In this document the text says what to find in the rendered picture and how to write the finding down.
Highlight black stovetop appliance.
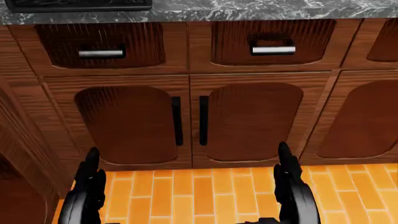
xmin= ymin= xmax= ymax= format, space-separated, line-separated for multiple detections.
xmin=6 ymin=0 xmax=153 ymax=14

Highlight silver drawer handle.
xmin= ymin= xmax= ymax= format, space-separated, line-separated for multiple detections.
xmin=248 ymin=39 xmax=297 ymax=56
xmin=78 ymin=45 xmax=127 ymax=60

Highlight grey marble countertop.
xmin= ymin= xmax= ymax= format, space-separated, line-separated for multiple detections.
xmin=0 ymin=0 xmax=398 ymax=26

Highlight wooden drawer front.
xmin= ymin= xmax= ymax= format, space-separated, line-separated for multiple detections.
xmin=341 ymin=17 xmax=398 ymax=70
xmin=187 ymin=19 xmax=363 ymax=73
xmin=8 ymin=22 xmax=189 ymax=76

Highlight wooden cabinet door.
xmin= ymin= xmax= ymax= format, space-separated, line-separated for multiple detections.
xmin=189 ymin=71 xmax=333 ymax=169
xmin=42 ymin=75 xmax=193 ymax=173
xmin=298 ymin=69 xmax=398 ymax=166

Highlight wooden cabinet side panel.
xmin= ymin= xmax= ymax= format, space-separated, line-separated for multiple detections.
xmin=0 ymin=24 xmax=74 ymax=224

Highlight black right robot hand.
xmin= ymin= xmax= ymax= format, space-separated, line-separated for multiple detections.
xmin=272 ymin=141 xmax=322 ymax=224

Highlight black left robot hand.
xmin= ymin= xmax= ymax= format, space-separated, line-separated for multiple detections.
xmin=57 ymin=146 xmax=107 ymax=224

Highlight black cabinet door handle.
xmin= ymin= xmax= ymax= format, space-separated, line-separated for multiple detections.
xmin=170 ymin=95 xmax=184 ymax=147
xmin=198 ymin=95 xmax=209 ymax=146

